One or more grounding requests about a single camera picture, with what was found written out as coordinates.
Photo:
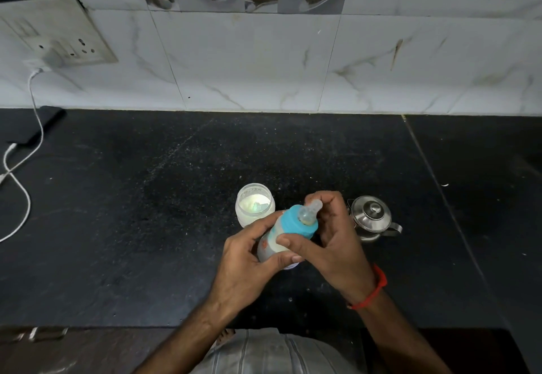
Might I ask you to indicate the person's left hand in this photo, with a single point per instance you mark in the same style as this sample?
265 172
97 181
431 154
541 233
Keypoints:
237 272

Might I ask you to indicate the person's right hand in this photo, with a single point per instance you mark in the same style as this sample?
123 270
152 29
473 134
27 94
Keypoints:
338 255

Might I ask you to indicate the clear plastic baby bottle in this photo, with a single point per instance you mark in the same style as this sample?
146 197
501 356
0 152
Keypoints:
271 246

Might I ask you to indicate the lilac jar lid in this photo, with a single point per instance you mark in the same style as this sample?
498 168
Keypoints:
294 266

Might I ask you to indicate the small steel pot with lid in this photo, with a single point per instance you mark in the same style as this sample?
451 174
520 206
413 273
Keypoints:
372 215

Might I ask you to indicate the blue bottle cap with nipple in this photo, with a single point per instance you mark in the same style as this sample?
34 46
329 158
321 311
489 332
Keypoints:
294 221

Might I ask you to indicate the glass milk powder jar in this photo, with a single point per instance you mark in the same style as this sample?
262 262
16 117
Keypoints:
247 217

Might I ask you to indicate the small green measuring scoop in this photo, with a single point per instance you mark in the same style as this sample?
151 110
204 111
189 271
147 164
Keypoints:
258 206

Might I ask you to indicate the person's right forearm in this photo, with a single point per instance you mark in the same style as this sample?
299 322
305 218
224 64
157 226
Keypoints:
402 335

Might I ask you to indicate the person's left forearm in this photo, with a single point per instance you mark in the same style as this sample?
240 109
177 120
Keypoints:
182 344

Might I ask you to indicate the person's foot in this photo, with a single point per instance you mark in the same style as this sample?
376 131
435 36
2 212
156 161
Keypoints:
226 335

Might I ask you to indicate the grey striped shirt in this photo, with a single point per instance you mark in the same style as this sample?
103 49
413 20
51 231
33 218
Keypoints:
271 356

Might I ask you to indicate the dark wooden cabinet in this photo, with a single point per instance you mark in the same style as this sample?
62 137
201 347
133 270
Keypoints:
84 352

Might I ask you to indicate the black phone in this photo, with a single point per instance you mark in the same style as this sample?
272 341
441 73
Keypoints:
46 121

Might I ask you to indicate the white charger plug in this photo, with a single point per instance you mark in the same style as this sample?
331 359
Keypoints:
46 61

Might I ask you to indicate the grey wall socket plate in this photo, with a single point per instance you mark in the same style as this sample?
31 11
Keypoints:
55 22

